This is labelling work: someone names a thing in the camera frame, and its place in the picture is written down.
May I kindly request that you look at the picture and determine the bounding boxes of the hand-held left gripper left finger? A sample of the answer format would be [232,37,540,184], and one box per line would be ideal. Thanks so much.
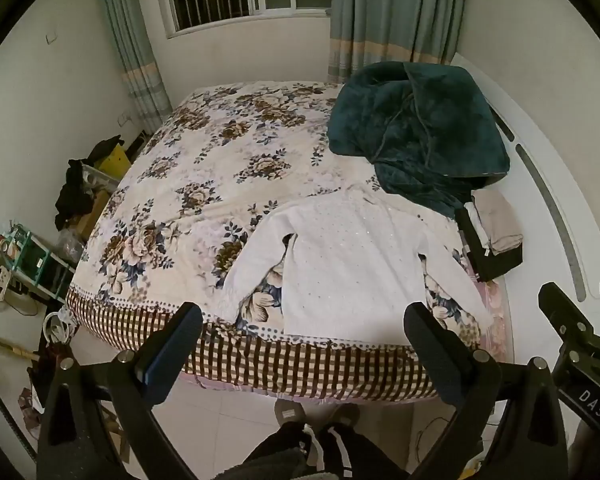
[36,302,216,480]

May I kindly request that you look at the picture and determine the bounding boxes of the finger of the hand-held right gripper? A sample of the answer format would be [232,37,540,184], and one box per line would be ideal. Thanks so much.
[538,282,600,361]

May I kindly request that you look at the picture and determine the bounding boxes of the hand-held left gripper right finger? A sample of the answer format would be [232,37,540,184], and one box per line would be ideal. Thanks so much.
[403,302,568,480]

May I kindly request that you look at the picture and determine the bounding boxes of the white knit sweater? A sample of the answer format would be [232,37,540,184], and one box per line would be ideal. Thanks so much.
[225,187,496,348]

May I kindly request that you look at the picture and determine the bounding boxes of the black clothes pile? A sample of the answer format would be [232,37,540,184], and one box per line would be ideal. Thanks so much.
[55,135,123,231]

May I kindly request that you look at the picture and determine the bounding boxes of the grey slipper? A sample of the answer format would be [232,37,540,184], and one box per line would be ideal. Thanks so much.
[330,402,361,431]
[275,400,308,428]

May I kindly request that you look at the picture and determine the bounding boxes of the person's legs in black pants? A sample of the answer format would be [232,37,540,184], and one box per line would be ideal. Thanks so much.
[240,420,406,480]

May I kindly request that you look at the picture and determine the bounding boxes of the clear plastic bag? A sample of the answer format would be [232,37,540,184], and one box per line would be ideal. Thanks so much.
[55,230,86,266]

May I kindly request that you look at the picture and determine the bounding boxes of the white curved headboard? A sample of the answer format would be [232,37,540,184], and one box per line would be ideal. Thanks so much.
[452,52,600,321]

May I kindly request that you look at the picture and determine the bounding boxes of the yellow broom stick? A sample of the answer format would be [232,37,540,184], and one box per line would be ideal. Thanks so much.
[0,329,41,361]

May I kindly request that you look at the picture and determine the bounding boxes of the brown cardboard box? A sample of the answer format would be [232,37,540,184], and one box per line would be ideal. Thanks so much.
[75,190,113,241]

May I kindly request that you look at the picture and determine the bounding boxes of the floral bedspread bed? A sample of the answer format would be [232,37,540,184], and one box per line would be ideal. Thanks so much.
[65,81,511,403]

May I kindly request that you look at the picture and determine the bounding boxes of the green shelf rack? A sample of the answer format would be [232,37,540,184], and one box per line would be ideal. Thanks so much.
[0,227,76,306]

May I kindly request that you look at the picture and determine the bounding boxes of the white floor fan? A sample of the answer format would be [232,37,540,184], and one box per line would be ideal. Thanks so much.
[0,232,36,316]

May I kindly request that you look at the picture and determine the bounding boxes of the white plastic bin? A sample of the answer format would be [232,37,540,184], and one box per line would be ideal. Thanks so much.
[82,165,121,193]

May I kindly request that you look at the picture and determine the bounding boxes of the yellow box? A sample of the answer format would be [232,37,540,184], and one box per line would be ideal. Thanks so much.
[94,144,132,183]

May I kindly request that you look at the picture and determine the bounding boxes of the dark green plush blanket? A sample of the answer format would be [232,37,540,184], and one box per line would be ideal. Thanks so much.
[327,61,511,220]

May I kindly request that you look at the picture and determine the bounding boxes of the narrow grey-green curtain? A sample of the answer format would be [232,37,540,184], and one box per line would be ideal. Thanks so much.
[97,0,173,133]

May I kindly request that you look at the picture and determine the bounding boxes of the wide grey-green curtain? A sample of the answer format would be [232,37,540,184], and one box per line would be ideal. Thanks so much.
[326,0,468,83]

